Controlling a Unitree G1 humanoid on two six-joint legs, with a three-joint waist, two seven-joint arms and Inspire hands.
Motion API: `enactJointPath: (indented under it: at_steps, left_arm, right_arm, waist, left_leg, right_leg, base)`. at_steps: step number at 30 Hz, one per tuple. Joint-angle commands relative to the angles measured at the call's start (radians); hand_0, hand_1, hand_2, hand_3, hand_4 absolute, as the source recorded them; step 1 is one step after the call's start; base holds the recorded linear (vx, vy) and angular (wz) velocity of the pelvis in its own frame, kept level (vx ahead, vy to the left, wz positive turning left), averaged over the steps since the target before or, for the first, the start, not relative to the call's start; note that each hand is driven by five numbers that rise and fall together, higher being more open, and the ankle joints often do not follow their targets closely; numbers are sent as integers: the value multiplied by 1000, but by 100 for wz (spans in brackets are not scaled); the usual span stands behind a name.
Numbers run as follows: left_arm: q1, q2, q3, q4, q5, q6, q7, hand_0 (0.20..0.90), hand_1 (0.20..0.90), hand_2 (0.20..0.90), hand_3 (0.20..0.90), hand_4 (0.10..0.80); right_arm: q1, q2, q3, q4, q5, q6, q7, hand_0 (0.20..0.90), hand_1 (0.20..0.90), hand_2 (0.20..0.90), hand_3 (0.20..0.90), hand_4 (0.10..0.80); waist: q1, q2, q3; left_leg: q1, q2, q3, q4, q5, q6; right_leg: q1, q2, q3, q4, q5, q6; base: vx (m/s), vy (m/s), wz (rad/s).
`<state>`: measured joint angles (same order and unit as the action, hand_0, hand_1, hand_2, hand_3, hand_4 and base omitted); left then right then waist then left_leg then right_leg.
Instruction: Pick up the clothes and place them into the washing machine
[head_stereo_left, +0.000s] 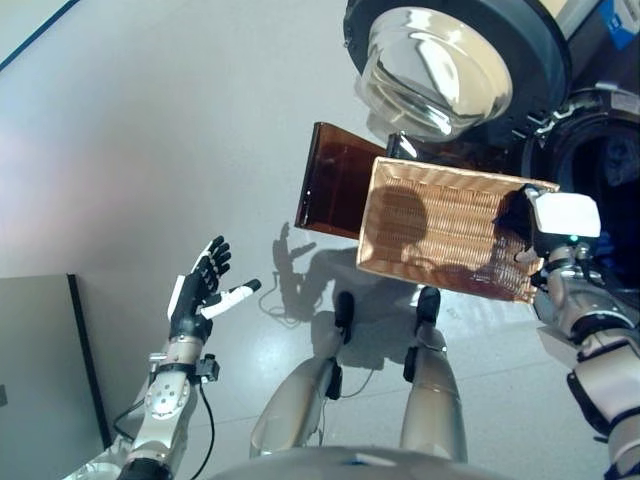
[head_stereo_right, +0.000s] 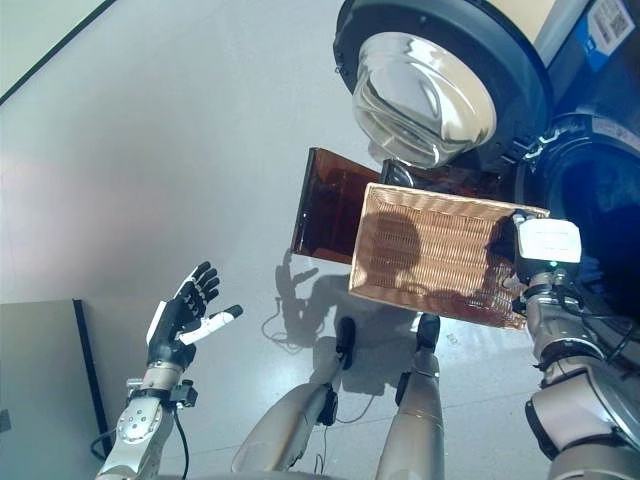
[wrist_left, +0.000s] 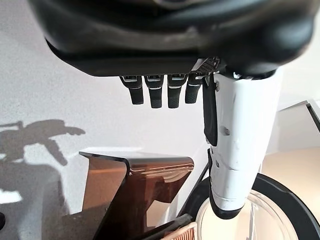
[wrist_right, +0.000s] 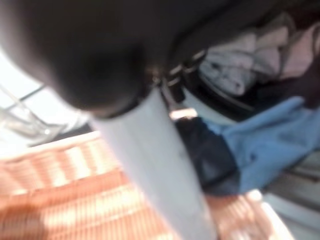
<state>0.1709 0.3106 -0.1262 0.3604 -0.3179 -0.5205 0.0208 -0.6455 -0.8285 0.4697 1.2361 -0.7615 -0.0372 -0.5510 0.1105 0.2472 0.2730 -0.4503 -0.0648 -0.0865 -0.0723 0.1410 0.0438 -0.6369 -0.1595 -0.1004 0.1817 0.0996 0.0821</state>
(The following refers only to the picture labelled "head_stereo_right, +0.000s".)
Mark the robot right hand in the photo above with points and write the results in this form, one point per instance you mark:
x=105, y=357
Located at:
x=547, y=240

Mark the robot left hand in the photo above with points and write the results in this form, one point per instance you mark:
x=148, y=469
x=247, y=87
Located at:
x=167, y=330

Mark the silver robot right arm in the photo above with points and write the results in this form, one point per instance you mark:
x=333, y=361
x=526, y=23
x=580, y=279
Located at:
x=570, y=380

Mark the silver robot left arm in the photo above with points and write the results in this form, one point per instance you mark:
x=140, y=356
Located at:
x=140, y=420

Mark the grey washing machine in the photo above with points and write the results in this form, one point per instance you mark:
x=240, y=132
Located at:
x=600, y=175

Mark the round glass washing machine door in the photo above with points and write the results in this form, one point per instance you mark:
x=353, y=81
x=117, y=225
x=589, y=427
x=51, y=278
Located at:
x=425, y=95

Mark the rectangular wicker laundry basket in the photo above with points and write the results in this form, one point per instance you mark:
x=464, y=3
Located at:
x=440, y=235

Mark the grey box cabinet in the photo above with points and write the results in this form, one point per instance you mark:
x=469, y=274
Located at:
x=40, y=390

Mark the silver robot left leg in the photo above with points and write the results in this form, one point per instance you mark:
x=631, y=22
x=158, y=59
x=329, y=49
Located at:
x=285, y=430

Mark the silver robot leg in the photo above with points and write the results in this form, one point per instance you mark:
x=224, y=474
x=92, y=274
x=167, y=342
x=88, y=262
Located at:
x=285, y=430
x=417, y=420

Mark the brown translucent acrylic stool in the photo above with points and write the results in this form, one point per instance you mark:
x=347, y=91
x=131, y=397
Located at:
x=325, y=210

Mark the blue energy label sticker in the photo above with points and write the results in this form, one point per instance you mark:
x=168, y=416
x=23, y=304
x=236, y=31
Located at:
x=600, y=35

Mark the silver robot right leg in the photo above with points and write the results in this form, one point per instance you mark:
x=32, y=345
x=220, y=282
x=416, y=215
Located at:
x=417, y=420

